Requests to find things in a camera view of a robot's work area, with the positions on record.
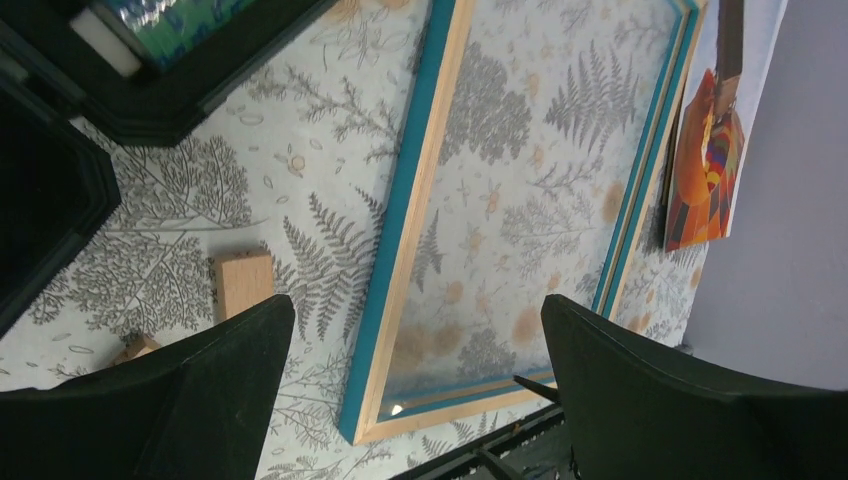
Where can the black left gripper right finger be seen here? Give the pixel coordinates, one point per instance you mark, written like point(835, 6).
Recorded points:
point(637, 409)

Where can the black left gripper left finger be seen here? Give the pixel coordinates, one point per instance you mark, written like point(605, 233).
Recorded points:
point(198, 408)

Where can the hot air balloon photo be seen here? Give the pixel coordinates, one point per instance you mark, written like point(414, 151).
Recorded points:
point(726, 77)

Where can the wooden picture frame blue edge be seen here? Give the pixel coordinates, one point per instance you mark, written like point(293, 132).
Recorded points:
point(411, 218)

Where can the small wooden block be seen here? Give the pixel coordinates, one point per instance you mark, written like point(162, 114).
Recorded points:
point(141, 346)
point(242, 280)

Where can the floral patterned table mat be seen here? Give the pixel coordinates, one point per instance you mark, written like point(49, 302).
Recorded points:
point(301, 163)

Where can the black poker chip case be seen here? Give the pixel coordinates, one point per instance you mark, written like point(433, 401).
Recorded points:
point(58, 187)

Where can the blue green poker chip stack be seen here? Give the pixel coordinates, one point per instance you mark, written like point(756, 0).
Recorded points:
point(132, 34)

